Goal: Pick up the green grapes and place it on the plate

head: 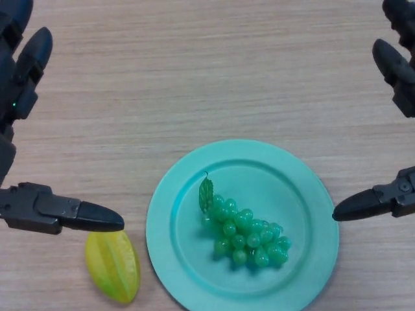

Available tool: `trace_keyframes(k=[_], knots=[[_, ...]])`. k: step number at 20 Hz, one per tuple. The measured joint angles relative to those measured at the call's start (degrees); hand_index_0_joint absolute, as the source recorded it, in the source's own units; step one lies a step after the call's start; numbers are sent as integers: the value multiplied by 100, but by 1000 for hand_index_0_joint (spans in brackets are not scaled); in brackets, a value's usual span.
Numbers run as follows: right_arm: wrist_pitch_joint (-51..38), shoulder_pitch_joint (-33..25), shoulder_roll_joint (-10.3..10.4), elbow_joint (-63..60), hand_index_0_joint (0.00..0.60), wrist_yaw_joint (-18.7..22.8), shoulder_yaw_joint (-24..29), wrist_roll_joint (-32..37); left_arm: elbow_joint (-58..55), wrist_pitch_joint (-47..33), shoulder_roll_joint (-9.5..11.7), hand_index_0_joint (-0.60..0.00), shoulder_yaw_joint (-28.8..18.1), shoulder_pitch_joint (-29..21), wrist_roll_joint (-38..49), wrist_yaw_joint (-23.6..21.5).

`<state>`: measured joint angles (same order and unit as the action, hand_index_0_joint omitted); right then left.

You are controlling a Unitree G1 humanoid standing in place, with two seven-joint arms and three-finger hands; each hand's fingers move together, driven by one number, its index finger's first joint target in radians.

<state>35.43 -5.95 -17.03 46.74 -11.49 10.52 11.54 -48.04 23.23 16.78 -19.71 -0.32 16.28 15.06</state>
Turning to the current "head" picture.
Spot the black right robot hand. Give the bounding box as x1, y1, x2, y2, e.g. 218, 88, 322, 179
333, 0, 415, 222

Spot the teal round plate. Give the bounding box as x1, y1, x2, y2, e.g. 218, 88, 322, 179
145, 139, 340, 311

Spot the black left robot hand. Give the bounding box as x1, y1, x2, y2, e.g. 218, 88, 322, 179
0, 0, 125, 236

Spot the green grapes bunch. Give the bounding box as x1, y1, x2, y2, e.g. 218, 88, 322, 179
198, 171, 292, 268

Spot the yellow green starfruit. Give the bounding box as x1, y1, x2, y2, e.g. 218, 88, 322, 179
84, 230, 141, 305

